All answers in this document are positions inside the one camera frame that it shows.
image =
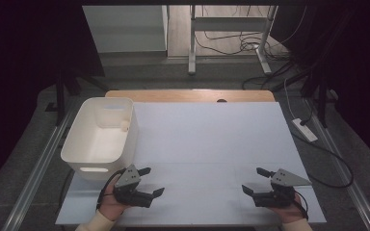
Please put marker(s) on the wooden table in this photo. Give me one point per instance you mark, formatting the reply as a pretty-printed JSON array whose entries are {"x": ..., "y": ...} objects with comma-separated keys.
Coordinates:
[{"x": 173, "y": 95}]

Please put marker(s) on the white plastic storage bin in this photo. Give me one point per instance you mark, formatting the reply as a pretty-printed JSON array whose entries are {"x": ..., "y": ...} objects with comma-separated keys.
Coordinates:
[{"x": 102, "y": 147}]

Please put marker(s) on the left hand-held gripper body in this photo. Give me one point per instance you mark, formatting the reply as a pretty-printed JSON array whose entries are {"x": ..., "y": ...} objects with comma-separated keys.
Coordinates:
[{"x": 127, "y": 179}]

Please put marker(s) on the dark table grommet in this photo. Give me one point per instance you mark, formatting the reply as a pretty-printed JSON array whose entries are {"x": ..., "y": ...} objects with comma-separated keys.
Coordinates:
[{"x": 221, "y": 100}]

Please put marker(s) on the white cabinet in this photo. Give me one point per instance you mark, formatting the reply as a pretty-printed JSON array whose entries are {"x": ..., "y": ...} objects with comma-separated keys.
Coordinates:
[{"x": 125, "y": 29}]

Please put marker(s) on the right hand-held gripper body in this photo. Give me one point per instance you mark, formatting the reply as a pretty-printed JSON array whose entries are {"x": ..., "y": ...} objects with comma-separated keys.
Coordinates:
[{"x": 281, "y": 194}]

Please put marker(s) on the person's left hand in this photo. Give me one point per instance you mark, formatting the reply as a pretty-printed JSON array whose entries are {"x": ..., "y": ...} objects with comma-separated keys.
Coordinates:
[{"x": 110, "y": 205}]

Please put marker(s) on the person's right hand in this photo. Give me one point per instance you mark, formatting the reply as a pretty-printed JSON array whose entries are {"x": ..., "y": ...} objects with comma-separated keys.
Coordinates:
[{"x": 287, "y": 212}]

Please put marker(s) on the white power strip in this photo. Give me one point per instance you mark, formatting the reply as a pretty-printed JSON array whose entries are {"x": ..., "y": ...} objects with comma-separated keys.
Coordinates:
[{"x": 305, "y": 130}]

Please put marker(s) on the metal floor rail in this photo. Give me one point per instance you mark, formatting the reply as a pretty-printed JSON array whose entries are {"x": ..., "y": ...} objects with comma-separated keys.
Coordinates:
[
  {"x": 350, "y": 186},
  {"x": 35, "y": 179}
]

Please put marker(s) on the grey metal desk frame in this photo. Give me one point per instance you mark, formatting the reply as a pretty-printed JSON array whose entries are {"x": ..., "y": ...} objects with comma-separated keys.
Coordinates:
[{"x": 191, "y": 48}]

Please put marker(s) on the black stand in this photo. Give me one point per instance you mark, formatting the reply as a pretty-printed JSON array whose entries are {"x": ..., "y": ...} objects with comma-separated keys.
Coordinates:
[
  {"x": 322, "y": 102},
  {"x": 60, "y": 96}
]

